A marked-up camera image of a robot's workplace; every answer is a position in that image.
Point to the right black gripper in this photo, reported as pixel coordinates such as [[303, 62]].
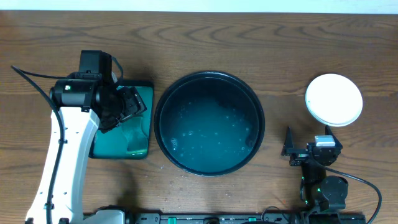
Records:
[[306, 152]]

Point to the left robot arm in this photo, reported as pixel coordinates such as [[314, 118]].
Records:
[[83, 103]]

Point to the black rectangular tray green water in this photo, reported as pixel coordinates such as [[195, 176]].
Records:
[[130, 135]]

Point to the white plate green stain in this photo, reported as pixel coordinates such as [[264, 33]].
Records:
[[334, 100]]

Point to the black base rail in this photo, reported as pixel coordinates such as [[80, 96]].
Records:
[[224, 218]]

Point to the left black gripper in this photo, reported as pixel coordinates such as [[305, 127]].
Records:
[[130, 102]]

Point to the black round tray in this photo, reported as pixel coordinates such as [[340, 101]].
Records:
[[209, 123]]

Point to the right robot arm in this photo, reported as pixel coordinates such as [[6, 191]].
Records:
[[321, 193]]

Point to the green yellow sponge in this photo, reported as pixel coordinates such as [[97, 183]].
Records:
[[137, 153]]

